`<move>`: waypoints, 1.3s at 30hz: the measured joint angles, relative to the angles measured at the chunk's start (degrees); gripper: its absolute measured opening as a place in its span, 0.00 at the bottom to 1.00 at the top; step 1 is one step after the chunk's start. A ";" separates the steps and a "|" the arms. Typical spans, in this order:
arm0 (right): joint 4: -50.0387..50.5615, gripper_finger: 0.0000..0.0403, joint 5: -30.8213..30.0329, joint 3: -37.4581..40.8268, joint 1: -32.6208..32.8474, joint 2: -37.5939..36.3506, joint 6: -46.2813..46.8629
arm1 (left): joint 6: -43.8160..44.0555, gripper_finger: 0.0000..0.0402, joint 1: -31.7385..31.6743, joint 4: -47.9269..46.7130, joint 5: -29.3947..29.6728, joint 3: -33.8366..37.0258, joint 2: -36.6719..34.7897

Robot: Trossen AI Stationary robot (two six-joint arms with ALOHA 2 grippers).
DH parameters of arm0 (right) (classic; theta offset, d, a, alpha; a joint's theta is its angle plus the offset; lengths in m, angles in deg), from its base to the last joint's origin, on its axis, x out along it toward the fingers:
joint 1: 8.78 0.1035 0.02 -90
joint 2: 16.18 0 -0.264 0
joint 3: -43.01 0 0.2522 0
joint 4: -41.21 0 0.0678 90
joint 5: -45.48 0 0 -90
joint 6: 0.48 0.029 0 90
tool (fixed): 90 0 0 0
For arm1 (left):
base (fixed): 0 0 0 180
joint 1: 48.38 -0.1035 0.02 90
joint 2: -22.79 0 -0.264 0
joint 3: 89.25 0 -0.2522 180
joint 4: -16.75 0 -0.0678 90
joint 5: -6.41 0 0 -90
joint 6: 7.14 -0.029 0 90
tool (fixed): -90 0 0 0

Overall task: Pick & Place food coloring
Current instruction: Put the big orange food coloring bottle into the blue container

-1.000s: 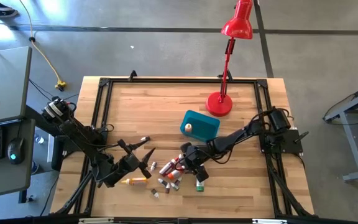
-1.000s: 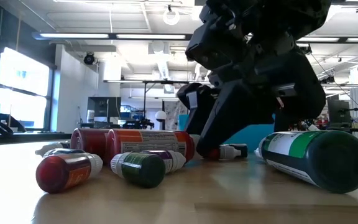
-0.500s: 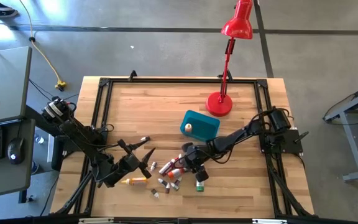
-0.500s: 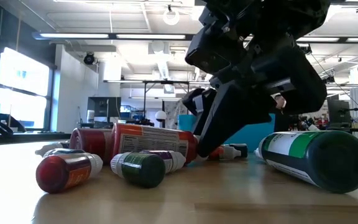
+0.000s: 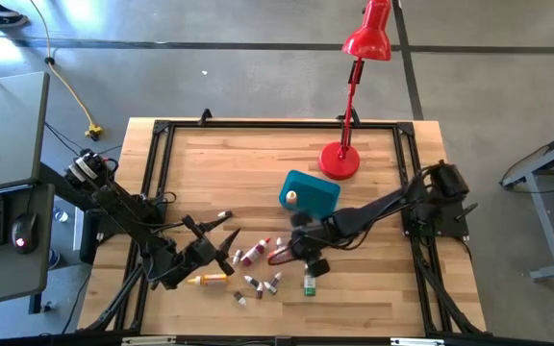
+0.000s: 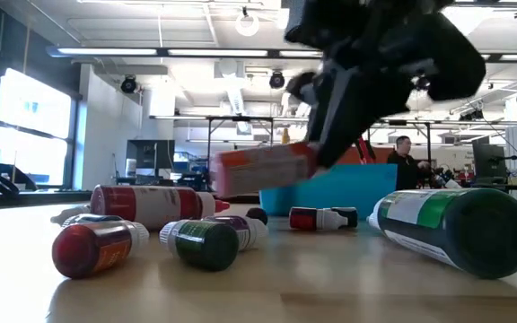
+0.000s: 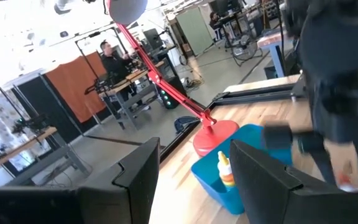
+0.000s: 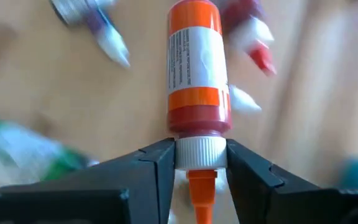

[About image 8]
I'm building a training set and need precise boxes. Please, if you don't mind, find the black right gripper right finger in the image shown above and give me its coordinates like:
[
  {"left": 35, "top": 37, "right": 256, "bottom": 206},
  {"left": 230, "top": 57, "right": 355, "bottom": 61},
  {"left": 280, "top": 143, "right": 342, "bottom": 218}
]
[{"left": 226, "top": 138, "right": 358, "bottom": 224}]

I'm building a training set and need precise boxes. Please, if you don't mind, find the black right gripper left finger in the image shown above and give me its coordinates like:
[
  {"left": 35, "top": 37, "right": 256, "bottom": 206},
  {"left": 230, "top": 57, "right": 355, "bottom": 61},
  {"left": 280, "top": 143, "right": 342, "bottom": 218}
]
[{"left": 0, "top": 138, "right": 177, "bottom": 224}]

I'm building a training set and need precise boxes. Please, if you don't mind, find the large orange-tipped coloring bottle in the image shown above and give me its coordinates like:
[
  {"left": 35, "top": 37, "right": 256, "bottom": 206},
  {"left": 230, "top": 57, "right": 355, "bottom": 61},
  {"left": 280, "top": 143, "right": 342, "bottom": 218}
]
[{"left": 165, "top": 0, "right": 232, "bottom": 224}]

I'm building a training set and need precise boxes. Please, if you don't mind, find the large green coloring bottle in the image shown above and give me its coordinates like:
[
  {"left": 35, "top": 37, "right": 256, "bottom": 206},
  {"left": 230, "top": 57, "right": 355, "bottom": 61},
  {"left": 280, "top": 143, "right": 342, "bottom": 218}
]
[{"left": 0, "top": 114, "right": 99, "bottom": 185}]

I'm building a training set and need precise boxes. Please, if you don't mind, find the large red-tipped coloring bottle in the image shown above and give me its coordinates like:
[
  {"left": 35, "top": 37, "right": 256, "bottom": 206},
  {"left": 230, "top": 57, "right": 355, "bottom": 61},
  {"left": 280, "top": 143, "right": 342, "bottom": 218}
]
[{"left": 219, "top": 0, "right": 278, "bottom": 77}]

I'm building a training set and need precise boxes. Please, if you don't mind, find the small white-capped coloring bottle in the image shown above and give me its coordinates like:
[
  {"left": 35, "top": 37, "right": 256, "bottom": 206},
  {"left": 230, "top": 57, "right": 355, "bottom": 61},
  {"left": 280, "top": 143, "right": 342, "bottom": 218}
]
[{"left": 228, "top": 84, "right": 263, "bottom": 114}]

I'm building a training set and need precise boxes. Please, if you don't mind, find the small purple coloring bottle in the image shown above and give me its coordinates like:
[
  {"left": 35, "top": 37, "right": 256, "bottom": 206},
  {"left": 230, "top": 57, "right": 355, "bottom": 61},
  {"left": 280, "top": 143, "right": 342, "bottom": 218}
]
[{"left": 48, "top": 0, "right": 132, "bottom": 68}]

